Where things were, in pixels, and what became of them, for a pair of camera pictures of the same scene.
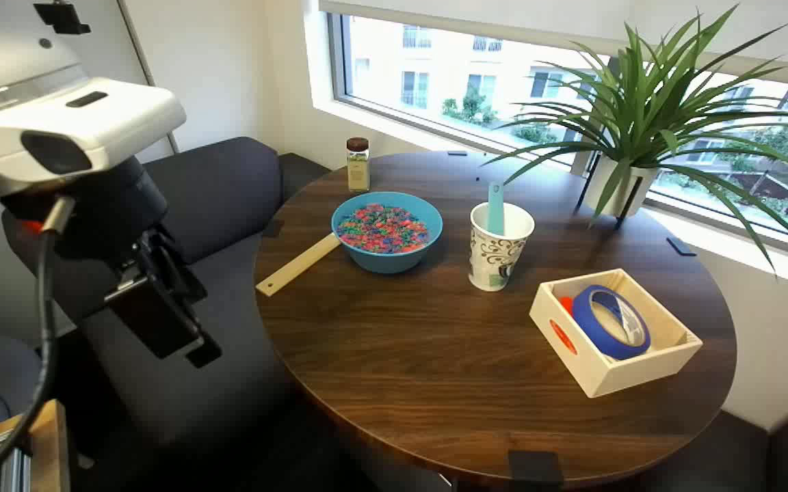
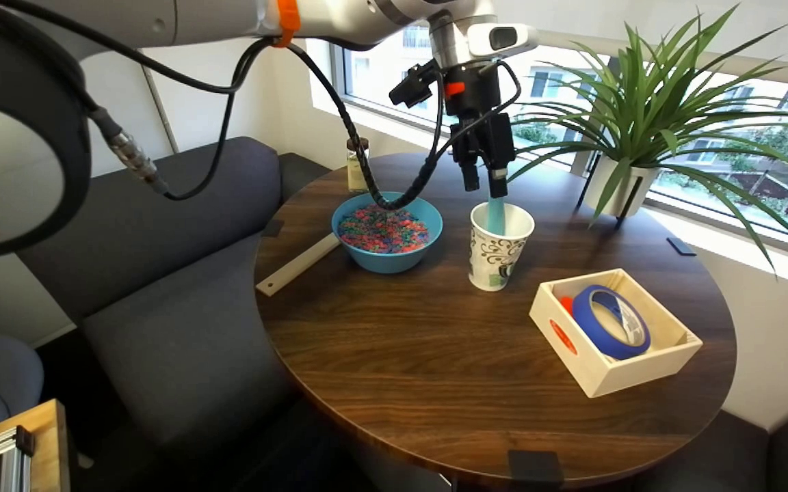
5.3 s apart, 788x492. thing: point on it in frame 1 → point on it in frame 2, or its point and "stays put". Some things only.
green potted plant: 691,104 stays put
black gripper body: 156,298 → 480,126
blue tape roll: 591,329 stays put
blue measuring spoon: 497,210 stays put
